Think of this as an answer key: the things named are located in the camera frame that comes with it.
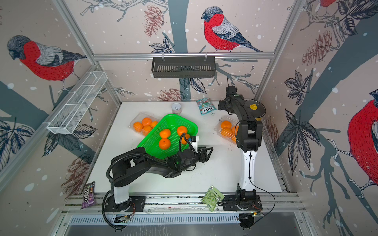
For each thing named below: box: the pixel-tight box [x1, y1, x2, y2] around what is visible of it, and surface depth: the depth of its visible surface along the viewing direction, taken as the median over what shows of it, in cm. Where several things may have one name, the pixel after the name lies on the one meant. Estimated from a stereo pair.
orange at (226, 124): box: [220, 120, 232, 130], surface depth 103 cm
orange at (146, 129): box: [141, 125, 153, 136], surface depth 97 cm
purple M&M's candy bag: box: [80, 180, 95, 210], surface depth 77 cm
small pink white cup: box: [171, 102, 182, 116], surface depth 113 cm
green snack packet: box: [200, 184, 225, 212], surface depth 76 cm
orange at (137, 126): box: [132, 121, 144, 133], surface depth 102 cm
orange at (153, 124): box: [150, 120, 158, 129], surface depth 100 cm
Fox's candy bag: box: [195, 97, 218, 116], surface depth 116 cm
